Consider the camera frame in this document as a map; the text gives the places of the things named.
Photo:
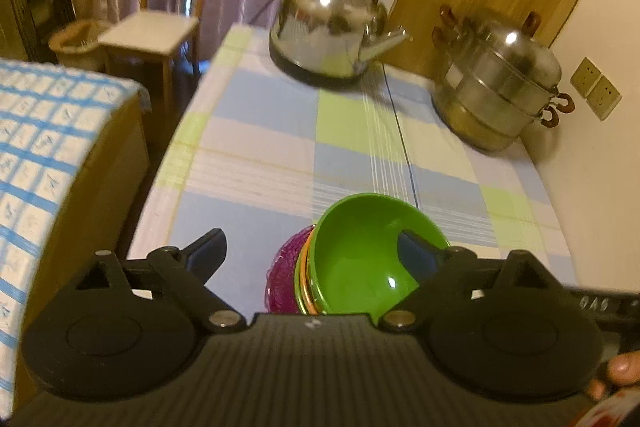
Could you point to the beige basket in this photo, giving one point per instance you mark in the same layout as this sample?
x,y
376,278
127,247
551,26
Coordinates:
x,y
75,44

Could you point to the steel steamer pot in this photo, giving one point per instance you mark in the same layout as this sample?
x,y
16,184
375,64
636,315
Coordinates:
x,y
495,82

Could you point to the orange plastic bowl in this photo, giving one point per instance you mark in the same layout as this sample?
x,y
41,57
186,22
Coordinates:
x,y
308,282

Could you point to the checked pastel tablecloth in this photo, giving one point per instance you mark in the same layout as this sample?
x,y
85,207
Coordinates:
x,y
275,132

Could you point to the wooden cabinet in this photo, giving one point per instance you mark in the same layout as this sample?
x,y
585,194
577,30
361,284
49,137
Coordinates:
x,y
110,167

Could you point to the person's right hand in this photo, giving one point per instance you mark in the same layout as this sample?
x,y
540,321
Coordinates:
x,y
625,369

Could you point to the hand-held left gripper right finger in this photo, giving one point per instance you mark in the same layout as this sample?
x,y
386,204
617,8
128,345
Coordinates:
x,y
417,259

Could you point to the green plastic bowl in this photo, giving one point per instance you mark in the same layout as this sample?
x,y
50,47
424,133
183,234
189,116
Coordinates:
x,y
299,279
360,252

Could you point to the blue checked cloth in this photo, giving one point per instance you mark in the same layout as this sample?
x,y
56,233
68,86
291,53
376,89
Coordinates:
x,y
35,147

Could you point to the steel kettle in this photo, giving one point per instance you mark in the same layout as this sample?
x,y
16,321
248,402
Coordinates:
x,y
325,17

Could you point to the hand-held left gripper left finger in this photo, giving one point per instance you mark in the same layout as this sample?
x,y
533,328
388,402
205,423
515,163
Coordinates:
x,y
207,252

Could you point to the red white cloth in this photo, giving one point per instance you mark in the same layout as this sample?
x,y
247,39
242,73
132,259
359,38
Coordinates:
x,y
605,414

